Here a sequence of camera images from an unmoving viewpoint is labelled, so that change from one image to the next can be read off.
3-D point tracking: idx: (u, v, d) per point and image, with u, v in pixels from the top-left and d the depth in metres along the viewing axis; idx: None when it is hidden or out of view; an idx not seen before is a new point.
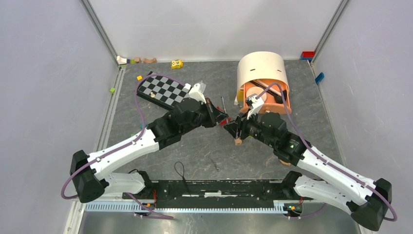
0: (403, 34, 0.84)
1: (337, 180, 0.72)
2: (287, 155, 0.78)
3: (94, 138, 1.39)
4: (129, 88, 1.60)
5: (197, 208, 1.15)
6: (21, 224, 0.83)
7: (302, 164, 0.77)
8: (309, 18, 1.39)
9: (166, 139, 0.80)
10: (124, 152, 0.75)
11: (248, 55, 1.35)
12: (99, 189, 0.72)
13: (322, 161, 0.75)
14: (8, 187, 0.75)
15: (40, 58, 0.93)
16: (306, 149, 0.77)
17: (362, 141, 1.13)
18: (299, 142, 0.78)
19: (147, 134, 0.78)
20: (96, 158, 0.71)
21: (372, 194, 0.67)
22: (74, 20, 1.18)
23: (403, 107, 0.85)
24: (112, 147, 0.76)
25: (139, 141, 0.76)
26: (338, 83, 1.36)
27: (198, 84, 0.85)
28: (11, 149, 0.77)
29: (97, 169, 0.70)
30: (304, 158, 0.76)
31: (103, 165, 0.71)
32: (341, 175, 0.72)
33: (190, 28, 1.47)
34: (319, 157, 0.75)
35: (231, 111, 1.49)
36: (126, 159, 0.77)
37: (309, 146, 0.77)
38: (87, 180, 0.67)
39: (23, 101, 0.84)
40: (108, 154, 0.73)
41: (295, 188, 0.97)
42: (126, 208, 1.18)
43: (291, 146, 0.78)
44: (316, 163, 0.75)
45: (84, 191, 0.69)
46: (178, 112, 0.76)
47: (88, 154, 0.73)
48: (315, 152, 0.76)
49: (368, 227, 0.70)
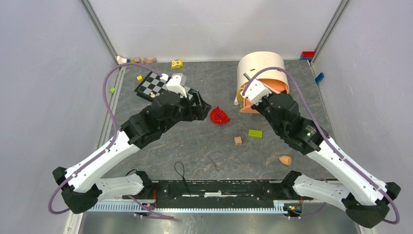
0: (404, 34, 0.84)
1: (349, 178, 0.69)
2: (300, 142, 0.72)
3: (95, 138, 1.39)
4: (129, 88, 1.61)
5: (196, 208, 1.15)
6: (21, 224, 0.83)
7: (315, 154, 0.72)
8: (309, 18, 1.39)
9: (143, 138, 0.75)
10: (100, 162, 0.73)
11: (248, 55, 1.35)
12: (87, 199, 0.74)
13: (338, 156, 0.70)
14: (8, 187, 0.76)
15: (40, 58, 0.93)
16: (323, 141, 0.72)
17: (362, 141, 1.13)
18: (315, 130, 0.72)
19: (120, 138, 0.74)
20: (72, 174, 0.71)
21: (383, 198, 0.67)
22: (74, 20, 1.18)
23: (403, 107, 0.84)
24: (87, 159, 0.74)
25: (113, 147, 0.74)
26: (338, 83, 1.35)
27: (178, 76, 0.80)
28: (11, 148, 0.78)
29: (76, 185, 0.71)
30: (320, 149, 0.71)
31: (81, 179, 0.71)
32: (355, 174, 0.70)
33: (190, 28, 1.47)
34: (335, 151, 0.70)
35: (231, 111, 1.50)
36: (106, 167, 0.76)
37: (327, 138, 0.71)
38: (67, 197, 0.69)
39: (23, 101, 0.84)
40: (84, 167, 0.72)
41: (295, 186, 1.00)
42: (125, 208, 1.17)
43: (307, 133, 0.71)
44: (332, 157, 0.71)
45: (72, 205, 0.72)
46: (157, 107, 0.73)
47: (66, 170, 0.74)
48: (333, 145, 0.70)
49: (361, 224, 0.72)
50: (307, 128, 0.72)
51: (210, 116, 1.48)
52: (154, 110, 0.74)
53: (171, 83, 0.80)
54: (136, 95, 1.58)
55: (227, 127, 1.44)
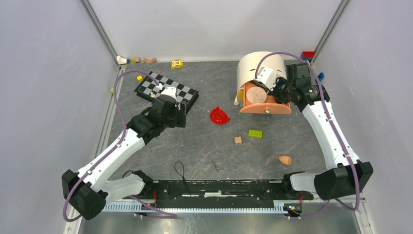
0: (405, 34, 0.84)
1: (326, 137, 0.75)
2: (300, 95, 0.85)
3: (95, 138, 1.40)
4: (129, 88, 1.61)
5: (196, 208, 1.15)
6: (21, 224, 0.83)
7: (308, 110, 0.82)
8: (309, 17, 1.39)
9: (148, 133, 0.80)
10: (113, 157, 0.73)
11: (248, 55, 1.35)
12: (100, 201, 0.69)
13: (326, 117, 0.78)
14: (9, 186, 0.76)
15: (40, 58, 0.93)
16: (319, 101, 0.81)
17: (362, 141, 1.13)
18: (318, 91, 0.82)
19: (129, 135, 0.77)
20: (86, 171, 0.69)
21: (347, 165, 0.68)
22: (74, 20, 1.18)
23: (403, 107, 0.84)
24: (99, 157, 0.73)
25: (123, 143, 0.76)
26: (338, 83, 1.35)
27: (172, 87, 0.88)
28: (11, 148, 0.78)
29: (92, 181, 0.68)
30: (313, 104, 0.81)
31: (96, 175, 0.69)
32: (334, 137, 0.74)
33: (190, 28, 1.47)
34: (326, 112, 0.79)
35: (231, 111, 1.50)
36: (117, 164, 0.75)
37: (324, 99, 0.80)
38: (85, 194, 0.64)
39: (23, 101, 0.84)
40: (98, 164, 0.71)
41: (291, 177, 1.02)
42: (126, 208, 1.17)
43: (309, 90, 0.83)
44: (320, 115, 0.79)
45: (86, 206, 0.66)
46: (159, 104, 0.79)
47: (78, 171, 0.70)
48: (326, 107, 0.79)
49: (321, 193, 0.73)
50: (311, 87, 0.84)
51: (210, 116, 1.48)
52: (154, 109, 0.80)
53: (165, 90, 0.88)
54: (136, 95, 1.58)
55: (227, 127, 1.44)
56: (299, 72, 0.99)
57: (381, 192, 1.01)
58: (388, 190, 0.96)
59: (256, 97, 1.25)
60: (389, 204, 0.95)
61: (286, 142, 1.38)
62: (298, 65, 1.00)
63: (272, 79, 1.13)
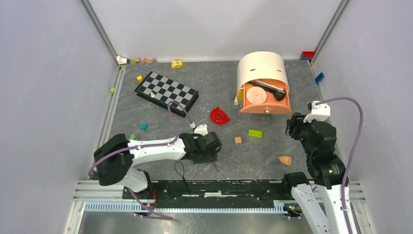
0: (404, 33, 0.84)
1: (337, 227, 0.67)
2: (318, 171, 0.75)
3: (94, 137, 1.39)
4: (129, 88, 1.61)
5: (196, 208, 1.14)
6: (21, 224, 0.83)
7: (323, 191, 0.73)
8: (309, 18, 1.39)
9: (189, 152, 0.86)
10: (159, 150, 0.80)
11: (248, 55, 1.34)
12: (120, 175, 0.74)
13: (341, 204, 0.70)
14: (7, 187, 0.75)
15: (40, 58, 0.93)
16: (338, 185, 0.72)
17: (361, 140, 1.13)
18: (340, 173, 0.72)
19: (179, 143, 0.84)
20: (137, 146, 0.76)
21: None
22: (74, 21, 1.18)
23: (403, 107, 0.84)
24: (150, 142, 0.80)
25: (172, 146, 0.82)
26: (338, 83, 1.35)
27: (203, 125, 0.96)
28: (10, 147, 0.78)
29: (136, 155, 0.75)
30: (330, 188, 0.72)
31: (141, 154, 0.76)
32: (346, 228, 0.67)
33: (190, 29, 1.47)
34: (342, 199, 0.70)
35: (231, 111, 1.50)
36: (157, 157, 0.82)
37: (344, 185, 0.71)
38: (122, 163, 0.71)
39: (24, 101, 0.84)
40: (147, 146, 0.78)
41: (294, 189, 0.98)
42: (126, 208, 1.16)
43: (329, 171, 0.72)
44: (335, 201, 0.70)
45: (112, 172, 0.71)
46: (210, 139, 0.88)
47: (129, 140, 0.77)
48: (344, 193, 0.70)
49: None
50: (331, 166, 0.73)
51: (210, 116, 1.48)
52: (204, 138, 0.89)
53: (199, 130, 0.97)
54: (136, 95, 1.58)
55: (227, 127, 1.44)
56: (326, 145, 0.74)
57: (380, 192, 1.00)
58: (386, 189, 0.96)
59: (256, 97, 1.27)
60: (388, 206, 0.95)
61: (286, 142, 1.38)
62: (326, 139, 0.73)
63: (315, 117, 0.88)
